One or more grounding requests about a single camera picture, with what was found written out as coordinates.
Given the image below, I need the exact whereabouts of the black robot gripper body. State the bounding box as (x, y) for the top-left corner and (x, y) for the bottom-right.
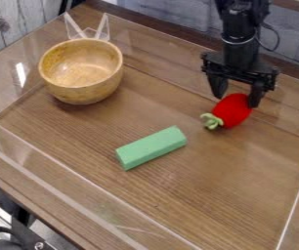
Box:
(201, 39), (278, 92)

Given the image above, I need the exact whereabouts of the black metal stand base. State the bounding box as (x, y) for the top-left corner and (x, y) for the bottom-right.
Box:
(10, 207), (57, 250)

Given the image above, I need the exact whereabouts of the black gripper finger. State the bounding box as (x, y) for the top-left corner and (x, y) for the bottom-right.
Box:
(247, 81), (265, 108)
(207, 75), (227, 99)

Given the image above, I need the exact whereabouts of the clear acrylic tray enclosure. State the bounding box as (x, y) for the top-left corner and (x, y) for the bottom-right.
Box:
(0, 13), (299, 250)

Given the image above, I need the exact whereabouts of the red plush fruit green leaf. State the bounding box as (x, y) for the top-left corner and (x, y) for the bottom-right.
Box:
(201, 93), (253, 130)

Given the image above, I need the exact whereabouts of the light wooden bowl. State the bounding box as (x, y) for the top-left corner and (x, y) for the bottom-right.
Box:
(37, 38), (123, 104)

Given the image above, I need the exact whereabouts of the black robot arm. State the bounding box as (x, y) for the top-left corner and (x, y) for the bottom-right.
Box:
(201, 0), (278, 107)

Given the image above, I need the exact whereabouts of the green rectangular foam block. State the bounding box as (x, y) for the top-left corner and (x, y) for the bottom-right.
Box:
(115, 126), (187, 171)

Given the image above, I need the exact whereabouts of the clear acrylic corner bracket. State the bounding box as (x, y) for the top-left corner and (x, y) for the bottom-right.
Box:
(63, 13), (110, 41)

